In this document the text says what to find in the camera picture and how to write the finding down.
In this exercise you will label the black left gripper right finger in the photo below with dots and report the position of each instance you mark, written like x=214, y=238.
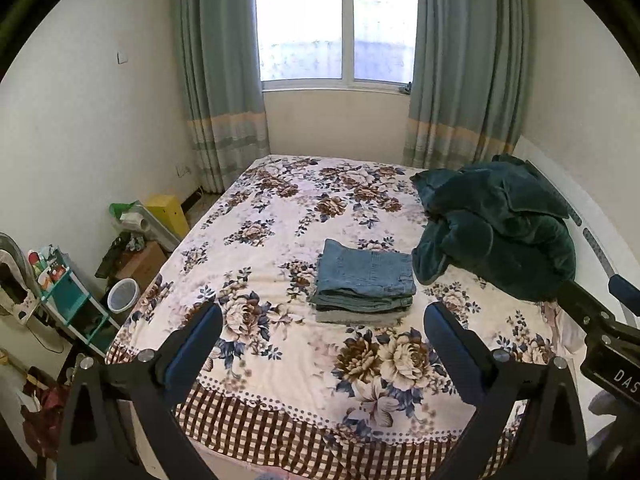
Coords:
x=551, y=440

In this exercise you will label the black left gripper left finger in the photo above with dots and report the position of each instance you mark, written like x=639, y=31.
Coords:
x=93, y=440

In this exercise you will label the blue denim pants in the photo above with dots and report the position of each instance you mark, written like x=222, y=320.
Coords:
x=362, y=281

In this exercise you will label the red bag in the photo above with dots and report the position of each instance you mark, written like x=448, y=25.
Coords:
x=42, y=426

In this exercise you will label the white headboard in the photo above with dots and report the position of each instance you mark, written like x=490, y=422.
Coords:
x=600, y=250

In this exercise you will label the white waste bin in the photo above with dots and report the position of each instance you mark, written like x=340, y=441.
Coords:
x=123, y=295

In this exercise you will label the teal shelf rack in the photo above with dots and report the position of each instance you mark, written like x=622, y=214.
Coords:
x=69, y=301

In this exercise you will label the brown cardboard box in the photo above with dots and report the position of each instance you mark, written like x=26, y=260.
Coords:
x=143, y=266

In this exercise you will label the floral bed cover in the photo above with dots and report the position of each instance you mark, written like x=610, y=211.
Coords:
x=281, y=390

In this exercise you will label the grey folded garment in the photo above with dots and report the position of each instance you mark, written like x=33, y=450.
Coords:
x=346, y=317

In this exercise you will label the dark green blanket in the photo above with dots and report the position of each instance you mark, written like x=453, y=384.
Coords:
x=499, y=220

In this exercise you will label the yellow box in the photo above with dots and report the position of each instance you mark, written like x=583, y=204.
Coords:
x=168, y=211

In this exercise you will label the right green curtain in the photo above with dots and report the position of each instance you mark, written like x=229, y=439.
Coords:
x=469, y=83

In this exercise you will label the green curtain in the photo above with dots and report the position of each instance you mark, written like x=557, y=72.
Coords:
x=469, y=83
x=218, y=56

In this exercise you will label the left green curtain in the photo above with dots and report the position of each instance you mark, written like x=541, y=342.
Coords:
x=218, y=56

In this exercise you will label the white framed window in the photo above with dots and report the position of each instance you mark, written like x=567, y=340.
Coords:
x=336, y=44

